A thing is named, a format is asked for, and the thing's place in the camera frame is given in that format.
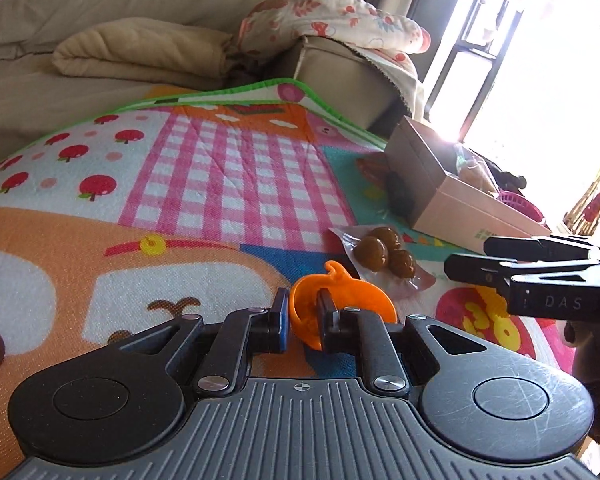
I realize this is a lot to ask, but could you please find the black plush toy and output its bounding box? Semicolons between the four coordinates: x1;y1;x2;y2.
480;155;528;191

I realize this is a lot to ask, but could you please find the floral quilt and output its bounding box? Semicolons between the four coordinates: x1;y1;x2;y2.
237;0;431;116

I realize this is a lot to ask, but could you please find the bread bun plastic packet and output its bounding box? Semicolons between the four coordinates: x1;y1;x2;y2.
452;142;501;196

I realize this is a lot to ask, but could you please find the black window frame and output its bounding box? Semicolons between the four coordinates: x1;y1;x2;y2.
425;0;521;141

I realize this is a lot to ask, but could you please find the pink toy basket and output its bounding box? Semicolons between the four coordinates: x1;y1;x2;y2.
497;190;546;226

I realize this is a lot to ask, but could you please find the grey sofa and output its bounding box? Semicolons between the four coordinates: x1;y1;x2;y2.
0;0;291;171

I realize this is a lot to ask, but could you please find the potted plant with red ornaments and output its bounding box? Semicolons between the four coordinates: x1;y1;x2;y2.
562;20;600;236

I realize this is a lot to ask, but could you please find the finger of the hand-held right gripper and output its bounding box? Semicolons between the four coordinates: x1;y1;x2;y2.
482;235;600;266
444;252;600;295

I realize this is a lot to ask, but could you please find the orange plastic cup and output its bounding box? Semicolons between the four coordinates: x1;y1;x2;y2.
289;260;396;351

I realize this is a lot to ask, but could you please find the pink cardboard box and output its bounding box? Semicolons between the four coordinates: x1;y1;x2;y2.
384;116;553;256

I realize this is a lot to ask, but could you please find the chestnut plastic packet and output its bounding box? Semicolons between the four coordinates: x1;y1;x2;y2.
328;225;436;291

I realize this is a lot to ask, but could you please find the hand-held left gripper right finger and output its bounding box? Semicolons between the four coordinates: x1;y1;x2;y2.
316;287;536;401

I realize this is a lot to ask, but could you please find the beige armchair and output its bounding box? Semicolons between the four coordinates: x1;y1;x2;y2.
280;35;406;131

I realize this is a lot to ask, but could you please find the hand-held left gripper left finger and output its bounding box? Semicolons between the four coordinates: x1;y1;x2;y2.
105;287;291;396

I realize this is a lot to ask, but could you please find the folded beige blanket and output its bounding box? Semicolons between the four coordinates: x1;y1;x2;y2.
51;16;236;90

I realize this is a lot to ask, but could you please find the colourful printed play mat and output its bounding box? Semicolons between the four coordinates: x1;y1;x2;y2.
0;77;596;461

